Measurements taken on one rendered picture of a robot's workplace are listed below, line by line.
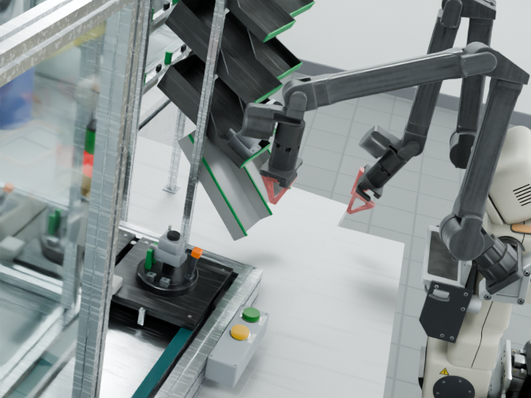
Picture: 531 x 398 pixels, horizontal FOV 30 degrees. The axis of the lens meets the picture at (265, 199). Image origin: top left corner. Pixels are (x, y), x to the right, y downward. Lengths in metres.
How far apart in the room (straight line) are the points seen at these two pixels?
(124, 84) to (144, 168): 1.83
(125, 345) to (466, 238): 0.76
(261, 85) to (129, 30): 1.28
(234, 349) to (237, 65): 0.66
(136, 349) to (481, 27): 1.08
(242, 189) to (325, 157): 2.47
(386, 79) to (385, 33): 3.64
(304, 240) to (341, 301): 0.26
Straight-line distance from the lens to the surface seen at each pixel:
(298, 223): 2.77
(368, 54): 5.72
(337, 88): 2.02
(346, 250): 2.71
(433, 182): 4.98
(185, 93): 2.32
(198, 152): 2.32
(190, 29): 2.26
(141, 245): 2.38
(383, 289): 2.60
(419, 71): 2.04
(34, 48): 0.89
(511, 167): 2.23
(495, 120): 2.10
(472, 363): 2.52
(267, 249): 2.64
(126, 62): 1.07
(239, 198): 2.47
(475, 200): 2.13
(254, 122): 2.02
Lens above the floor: 2.34
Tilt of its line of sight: 31 degrees down
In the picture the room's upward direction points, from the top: 12 degrees clockwise
